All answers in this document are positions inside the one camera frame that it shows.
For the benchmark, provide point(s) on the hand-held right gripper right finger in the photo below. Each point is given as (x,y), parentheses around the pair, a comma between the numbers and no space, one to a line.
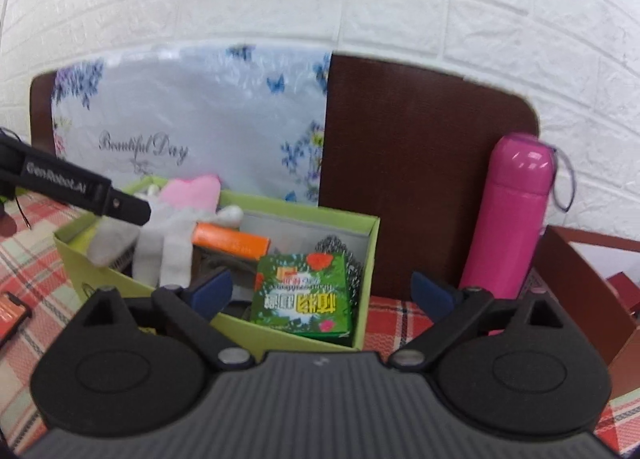
(430,291)

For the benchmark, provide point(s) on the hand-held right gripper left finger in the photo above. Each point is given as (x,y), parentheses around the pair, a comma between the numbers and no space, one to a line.
(212,291)

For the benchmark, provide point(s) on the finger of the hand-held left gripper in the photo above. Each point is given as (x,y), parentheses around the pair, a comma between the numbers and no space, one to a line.
(127,209)

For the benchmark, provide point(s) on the light green cardboard box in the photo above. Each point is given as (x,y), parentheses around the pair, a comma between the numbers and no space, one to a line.
(240,331)

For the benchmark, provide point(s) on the pink cloth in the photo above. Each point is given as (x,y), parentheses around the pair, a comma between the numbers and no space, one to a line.
(192,191)

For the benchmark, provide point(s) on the green printed box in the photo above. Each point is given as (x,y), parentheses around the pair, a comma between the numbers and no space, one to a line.
(300,296)

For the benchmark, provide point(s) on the steel wool scrubber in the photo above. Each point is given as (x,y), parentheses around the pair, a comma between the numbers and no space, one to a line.
(332,244)

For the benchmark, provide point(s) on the orange box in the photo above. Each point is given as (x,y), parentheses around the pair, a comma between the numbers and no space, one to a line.
(230,241)

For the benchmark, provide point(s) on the plaid bedsheet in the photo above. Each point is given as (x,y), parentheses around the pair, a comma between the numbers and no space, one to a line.
(30,259)

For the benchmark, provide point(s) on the pink thermos bottle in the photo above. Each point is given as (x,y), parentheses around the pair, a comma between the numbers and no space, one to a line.
(510,219)

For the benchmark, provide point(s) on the floral plastic cover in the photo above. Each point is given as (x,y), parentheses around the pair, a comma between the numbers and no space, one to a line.
(200,109)

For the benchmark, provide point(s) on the brown headboard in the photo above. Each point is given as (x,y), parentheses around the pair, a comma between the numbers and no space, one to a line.
(410,164)

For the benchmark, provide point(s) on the smartphone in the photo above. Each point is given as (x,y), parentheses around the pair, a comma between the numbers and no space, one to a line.
(10,311)

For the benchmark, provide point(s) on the brown cardboard box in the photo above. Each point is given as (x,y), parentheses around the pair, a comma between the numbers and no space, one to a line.
(580,289)

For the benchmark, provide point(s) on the small dark red box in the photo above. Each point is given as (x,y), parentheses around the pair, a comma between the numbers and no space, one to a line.
(625,291)

